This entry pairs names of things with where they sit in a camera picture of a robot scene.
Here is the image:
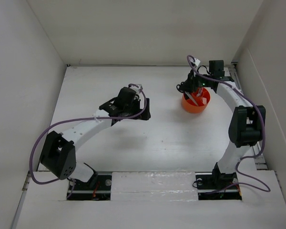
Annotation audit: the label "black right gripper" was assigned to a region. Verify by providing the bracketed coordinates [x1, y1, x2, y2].
[178, 69, 213, 93]

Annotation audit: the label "red gel pen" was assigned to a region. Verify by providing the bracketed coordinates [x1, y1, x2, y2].
[196, 88, 203, 97]

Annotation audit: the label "black handled scissors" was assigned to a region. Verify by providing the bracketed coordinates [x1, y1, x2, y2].
[176, 82, 198, 106]

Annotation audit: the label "pink capped black highlighter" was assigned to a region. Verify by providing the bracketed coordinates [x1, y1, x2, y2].
[202, 97, 209, 105]

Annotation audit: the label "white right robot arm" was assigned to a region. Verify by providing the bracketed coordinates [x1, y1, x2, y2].
[176, 55, 266, 189]

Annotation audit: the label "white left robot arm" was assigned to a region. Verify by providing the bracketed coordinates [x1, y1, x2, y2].
[40, 83, 151, 189]

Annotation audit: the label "orange round desk organizer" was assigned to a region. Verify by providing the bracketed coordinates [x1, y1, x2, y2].
[181, 88, 210, 114]

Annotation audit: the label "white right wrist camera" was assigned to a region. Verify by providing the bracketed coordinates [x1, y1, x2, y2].
[190, 57, 201, 68]

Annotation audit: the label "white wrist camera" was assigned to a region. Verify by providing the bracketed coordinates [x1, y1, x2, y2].
[190, 57, 201, 68]
[128, 83, 143, 94]

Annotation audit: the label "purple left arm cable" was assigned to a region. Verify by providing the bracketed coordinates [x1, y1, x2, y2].
[28, 83, 148, 200]

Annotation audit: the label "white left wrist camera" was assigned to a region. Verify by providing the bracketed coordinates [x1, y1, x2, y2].
[128, 83, 143, 94]

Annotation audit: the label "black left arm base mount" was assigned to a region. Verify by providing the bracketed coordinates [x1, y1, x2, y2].
[66, 175, 112, 201]

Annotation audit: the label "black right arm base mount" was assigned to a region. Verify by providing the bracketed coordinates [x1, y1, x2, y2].
[192, 173, 242, 200]

